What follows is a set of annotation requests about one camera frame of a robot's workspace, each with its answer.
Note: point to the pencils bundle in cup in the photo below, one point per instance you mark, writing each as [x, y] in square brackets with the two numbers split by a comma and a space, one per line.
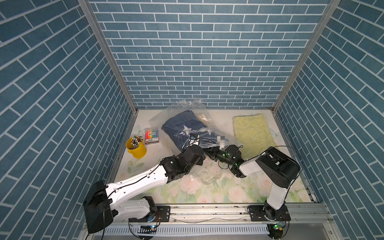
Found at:
[135, 142]

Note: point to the aluminium corner post left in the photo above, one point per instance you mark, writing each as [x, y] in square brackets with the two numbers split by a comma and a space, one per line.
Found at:
[93, 22]

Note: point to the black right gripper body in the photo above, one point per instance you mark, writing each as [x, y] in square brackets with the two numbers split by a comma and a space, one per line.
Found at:
[221, 156]

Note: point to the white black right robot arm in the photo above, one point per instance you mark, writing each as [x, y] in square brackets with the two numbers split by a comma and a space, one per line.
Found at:
[281, 169]

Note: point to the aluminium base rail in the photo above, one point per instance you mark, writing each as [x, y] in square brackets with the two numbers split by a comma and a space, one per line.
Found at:
[308, 221]

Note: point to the aluminium corner post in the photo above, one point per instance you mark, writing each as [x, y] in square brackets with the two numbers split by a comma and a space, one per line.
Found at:
[93, 22]
[318, 30]

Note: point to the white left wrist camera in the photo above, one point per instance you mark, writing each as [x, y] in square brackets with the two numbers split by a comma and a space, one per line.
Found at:
[194, 139]

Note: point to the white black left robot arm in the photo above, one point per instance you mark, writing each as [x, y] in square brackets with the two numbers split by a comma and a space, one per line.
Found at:
[104, 202]

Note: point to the navy blue star blanket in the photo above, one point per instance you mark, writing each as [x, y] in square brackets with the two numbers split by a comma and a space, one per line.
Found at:
[179, 127]

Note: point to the highlighter pen pack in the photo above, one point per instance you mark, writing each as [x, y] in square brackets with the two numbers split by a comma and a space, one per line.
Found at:
[151, 136]

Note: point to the aluminium corner post right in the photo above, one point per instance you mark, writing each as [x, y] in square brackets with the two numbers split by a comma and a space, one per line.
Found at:
[318, 30]

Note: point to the yellow pen cup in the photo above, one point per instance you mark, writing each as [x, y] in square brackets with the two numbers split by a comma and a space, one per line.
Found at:
[139, 152]

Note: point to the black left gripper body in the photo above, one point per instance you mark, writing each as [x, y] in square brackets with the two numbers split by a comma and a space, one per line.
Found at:
[199, 161]

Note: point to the pale yellow fleece blanket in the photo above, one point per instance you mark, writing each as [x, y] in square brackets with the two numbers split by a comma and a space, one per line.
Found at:
[253, 133]

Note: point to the clear plastic vacuum bag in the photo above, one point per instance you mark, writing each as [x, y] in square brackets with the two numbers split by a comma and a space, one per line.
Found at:
[201, 112]

